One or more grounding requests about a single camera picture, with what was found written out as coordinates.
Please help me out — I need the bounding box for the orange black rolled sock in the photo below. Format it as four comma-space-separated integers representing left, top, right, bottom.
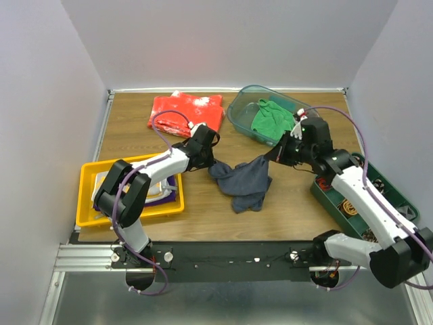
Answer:
316, 177, 332, 192

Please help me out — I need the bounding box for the teal plastic basket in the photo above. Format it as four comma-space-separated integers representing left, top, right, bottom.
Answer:
227, 85, 309, 146

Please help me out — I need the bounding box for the grey rolled sock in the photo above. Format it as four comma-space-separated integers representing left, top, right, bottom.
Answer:
397, 205, 417, 221

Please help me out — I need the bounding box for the red white folded towel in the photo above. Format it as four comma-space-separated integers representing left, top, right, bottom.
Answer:
147, 91, 225, 138

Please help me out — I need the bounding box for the yellow plastic tray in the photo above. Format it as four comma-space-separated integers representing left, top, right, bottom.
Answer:
76, 149, 189, 228

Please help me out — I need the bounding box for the rolled brown sock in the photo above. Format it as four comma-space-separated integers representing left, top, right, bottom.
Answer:
362, 229, 378, 242

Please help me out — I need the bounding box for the green divided organizer box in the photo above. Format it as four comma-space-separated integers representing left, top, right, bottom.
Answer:
311, 164, 419, 240

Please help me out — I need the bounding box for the yellow grey duck towel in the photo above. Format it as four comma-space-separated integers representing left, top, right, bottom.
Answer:
91, 171, 177, 204

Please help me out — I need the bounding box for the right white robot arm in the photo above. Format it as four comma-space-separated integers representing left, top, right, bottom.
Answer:
265, 117, 432, 288

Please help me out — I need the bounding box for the aluminium frame rail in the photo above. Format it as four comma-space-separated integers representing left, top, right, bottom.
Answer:
53, 243, 129, 272

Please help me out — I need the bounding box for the dark blue towel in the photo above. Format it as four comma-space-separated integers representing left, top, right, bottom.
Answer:
208, 155, 273, 213

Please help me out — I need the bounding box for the rolled patterned sock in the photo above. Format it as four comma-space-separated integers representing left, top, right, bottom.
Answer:
372, 178, 386, 194

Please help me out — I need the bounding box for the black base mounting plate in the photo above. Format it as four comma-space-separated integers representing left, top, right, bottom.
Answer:
111, 240, 352, 284

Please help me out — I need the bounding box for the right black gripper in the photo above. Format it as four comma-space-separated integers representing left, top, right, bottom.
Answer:
264, 131, 314, 167

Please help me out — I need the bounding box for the yellow rolled sock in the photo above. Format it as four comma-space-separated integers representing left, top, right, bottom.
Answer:
339, 199, 358, 218

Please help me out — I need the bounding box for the green towel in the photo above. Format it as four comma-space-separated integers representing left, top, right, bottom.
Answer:
251, 99, 296, 142

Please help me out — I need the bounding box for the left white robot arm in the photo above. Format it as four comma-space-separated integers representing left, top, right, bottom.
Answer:
93, 124, 220, 267

